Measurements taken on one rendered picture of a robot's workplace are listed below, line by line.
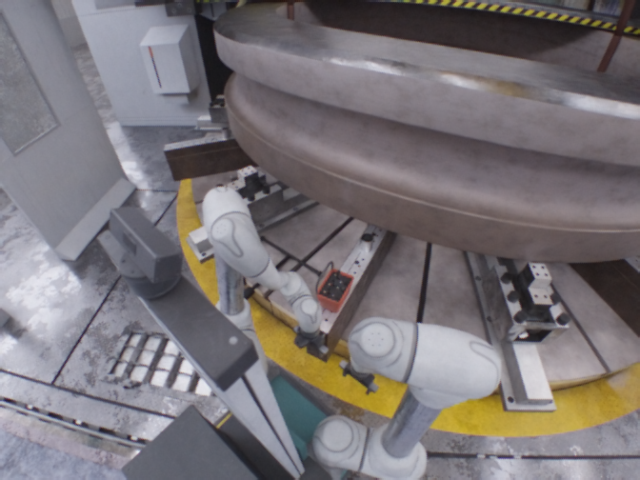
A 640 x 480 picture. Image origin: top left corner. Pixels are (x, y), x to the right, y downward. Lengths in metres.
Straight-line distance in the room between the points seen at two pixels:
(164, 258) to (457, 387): 0.56
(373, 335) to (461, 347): 0.18
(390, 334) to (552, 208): 1.50
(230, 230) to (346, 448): 0.77
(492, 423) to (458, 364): 1.78
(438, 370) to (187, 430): 1.01
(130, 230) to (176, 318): 0.12
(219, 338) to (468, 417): 2.11
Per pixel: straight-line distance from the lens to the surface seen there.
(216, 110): 4.28
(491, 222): 1.76
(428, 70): 1.45
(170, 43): 4.88
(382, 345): 0.60
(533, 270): 2.04
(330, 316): 1.65
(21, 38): 3.68
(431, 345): 0.65
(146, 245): 0.37
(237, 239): 0.81
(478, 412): 2.40
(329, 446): 1.13
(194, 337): 0.39
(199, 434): 1.36
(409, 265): 2.44
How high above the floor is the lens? 2.11
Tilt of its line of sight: 45 degrees down
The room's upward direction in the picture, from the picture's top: straight up
